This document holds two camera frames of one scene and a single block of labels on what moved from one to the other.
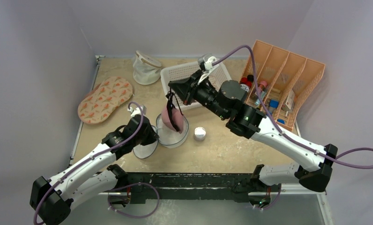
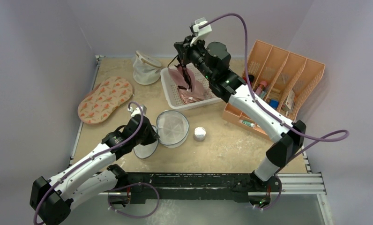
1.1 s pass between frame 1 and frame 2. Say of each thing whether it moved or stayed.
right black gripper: moved
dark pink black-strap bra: moved
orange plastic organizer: stayed
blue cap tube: stayed
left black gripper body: stayed
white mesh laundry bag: stayed
